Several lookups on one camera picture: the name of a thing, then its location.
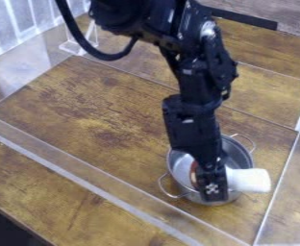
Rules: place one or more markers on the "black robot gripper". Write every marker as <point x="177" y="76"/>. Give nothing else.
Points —
<point x="194" y="133"/>

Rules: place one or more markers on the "white plush mushroom red cap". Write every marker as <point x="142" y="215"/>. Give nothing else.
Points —
<point x="243" y="180"/>

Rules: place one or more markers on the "silver metal pot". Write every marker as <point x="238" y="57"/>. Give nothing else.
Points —
<point x="237" y="157"/>

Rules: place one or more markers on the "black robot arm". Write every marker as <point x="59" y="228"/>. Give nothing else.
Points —
<point x="181" y="27"/>

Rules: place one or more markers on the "black bar on table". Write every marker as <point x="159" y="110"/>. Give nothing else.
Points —
<point x="247" y="19"/>

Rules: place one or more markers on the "clear acrylic triangle bracket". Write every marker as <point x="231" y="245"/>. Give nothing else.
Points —
<point x="80" y="43"/>

